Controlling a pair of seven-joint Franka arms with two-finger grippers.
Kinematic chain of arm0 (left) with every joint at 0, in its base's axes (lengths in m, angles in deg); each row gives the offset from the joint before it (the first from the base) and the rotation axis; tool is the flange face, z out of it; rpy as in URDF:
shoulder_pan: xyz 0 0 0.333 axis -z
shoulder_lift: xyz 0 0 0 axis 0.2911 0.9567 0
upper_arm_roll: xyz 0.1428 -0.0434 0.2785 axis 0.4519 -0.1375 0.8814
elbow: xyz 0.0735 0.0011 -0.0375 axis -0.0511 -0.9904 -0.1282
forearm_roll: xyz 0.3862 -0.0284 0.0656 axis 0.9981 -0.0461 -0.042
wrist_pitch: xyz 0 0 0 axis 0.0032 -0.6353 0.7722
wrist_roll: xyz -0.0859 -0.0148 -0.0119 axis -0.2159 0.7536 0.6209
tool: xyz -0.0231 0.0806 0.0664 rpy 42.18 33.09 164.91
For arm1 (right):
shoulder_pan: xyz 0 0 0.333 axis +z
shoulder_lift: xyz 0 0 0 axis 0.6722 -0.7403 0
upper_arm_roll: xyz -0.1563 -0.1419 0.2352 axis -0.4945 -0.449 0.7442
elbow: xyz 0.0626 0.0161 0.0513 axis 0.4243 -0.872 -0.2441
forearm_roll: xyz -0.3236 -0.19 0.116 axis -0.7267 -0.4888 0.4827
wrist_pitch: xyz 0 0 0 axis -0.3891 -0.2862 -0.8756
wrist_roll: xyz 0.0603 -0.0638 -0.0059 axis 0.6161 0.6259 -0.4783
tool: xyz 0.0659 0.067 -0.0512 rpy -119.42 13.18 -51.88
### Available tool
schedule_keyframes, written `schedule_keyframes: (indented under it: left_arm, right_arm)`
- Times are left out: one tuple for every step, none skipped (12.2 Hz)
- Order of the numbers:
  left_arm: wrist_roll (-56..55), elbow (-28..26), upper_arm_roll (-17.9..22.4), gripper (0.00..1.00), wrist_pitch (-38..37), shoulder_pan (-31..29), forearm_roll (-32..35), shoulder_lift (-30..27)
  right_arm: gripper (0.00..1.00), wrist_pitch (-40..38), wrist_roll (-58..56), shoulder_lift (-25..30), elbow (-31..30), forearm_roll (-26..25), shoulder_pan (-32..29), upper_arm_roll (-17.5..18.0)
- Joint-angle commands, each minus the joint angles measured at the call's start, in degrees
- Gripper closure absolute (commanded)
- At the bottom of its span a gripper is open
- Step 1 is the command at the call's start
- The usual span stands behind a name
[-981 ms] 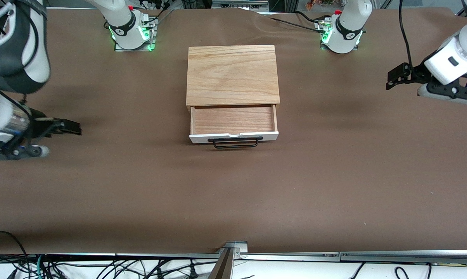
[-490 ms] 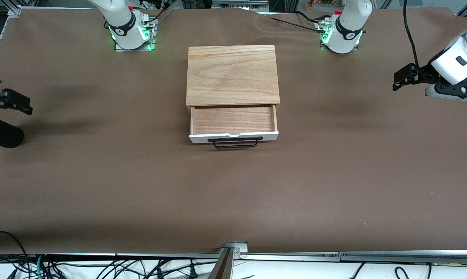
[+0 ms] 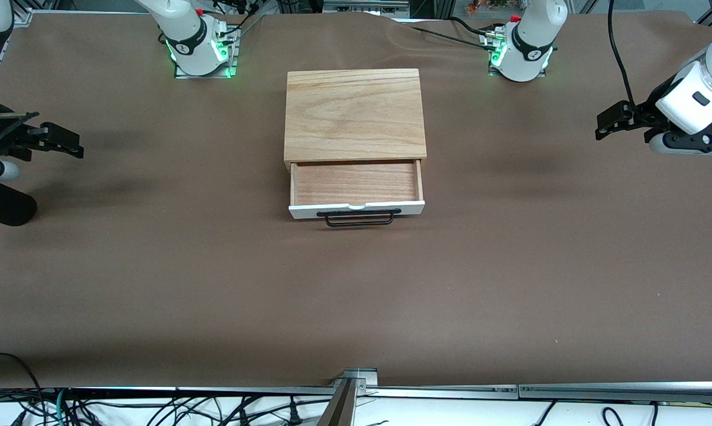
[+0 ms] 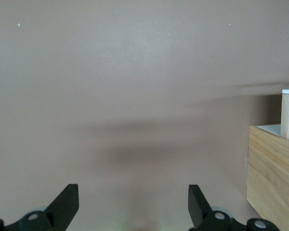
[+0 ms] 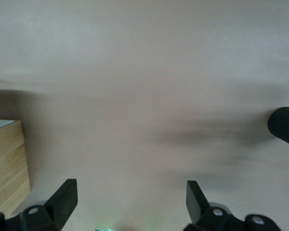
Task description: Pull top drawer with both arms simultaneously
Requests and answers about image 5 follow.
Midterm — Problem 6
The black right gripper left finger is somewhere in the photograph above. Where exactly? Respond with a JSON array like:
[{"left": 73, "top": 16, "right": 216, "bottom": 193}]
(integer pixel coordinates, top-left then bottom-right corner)
[{"left": 0, "top": 179, "right": 79, "bottom": 231}]

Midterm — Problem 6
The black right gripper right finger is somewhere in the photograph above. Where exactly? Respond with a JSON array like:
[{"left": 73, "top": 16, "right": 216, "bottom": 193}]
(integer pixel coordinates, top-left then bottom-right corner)
[{"left": 184, "top": 180, "right": 283, "bottom": 231}]

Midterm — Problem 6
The light wooden drawer cabinet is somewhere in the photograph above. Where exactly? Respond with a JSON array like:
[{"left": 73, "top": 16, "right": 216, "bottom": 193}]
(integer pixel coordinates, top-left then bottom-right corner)
[{"left": 0, "top": 119, "right": 31, "bottom": 218}]

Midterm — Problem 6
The black ribbed cylinder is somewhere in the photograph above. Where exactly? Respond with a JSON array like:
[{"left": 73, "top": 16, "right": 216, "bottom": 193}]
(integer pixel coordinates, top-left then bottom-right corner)
[{"left": 267, "top": 106, "right": 289, "bottom": 150}]

